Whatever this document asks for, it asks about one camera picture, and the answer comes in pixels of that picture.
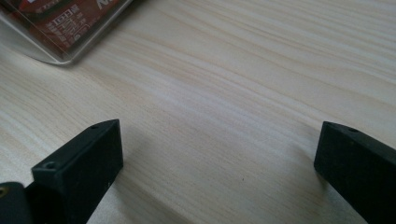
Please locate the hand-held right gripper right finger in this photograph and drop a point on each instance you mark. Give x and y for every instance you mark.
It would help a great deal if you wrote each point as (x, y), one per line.
(358, 165)

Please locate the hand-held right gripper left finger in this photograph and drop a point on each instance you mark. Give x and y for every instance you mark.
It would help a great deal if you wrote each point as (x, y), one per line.
(84, 165)

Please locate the clear plastic box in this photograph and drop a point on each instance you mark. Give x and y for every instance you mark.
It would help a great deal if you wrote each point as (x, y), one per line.
(37, 37)

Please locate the red printed packet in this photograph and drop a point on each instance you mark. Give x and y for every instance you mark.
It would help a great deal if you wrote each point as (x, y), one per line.
(68, 21)

